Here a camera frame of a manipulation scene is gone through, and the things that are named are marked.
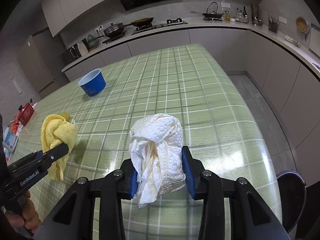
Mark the black bucket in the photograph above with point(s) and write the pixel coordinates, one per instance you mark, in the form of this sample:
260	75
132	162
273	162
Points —
292	188

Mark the yellow cloth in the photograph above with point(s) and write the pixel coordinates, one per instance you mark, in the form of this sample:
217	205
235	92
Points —
56	130

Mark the utensil holder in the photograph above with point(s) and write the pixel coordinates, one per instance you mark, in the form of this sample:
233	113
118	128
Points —
273	24

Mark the black frying pan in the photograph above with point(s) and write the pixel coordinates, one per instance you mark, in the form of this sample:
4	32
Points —
140	22

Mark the green checkered tablecloth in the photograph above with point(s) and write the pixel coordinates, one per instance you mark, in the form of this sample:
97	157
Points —
177	96

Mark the beige refrigerator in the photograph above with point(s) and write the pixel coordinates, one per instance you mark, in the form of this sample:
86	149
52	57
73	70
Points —
42	62

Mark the lidded black wok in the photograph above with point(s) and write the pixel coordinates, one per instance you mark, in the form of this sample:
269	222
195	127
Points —
114	30

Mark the gas stove top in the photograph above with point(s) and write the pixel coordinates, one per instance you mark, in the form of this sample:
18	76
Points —
151	26

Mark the round woven trivet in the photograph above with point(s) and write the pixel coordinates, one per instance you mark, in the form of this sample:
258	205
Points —
302	25

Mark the white paper towel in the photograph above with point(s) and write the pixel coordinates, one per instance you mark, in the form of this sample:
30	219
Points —
158	154

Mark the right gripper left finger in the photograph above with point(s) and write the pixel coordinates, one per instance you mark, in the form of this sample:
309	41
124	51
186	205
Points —
72	217

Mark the black microwave oven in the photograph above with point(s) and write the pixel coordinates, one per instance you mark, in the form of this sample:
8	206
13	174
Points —
71	54

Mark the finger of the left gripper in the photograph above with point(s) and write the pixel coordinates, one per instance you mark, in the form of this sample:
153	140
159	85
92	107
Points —
51	156

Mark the white plastic jug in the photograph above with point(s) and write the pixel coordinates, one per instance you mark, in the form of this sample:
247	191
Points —
82	48

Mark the small pan on burner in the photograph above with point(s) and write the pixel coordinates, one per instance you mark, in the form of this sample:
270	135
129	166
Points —
212	16

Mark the blue white packet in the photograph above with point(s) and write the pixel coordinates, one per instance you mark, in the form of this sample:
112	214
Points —
10	139

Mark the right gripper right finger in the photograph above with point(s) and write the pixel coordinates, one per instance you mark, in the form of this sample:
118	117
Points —
251	217

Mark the white cutting board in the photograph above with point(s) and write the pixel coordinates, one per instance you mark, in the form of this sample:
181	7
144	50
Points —
314	43

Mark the person's left hand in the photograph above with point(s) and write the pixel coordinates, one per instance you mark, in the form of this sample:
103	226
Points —
29	219

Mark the green gourd vase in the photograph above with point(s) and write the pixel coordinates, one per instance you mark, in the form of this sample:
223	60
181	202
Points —
92	41

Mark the blue paper cup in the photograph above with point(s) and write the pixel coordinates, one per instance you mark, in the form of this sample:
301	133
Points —
93	82

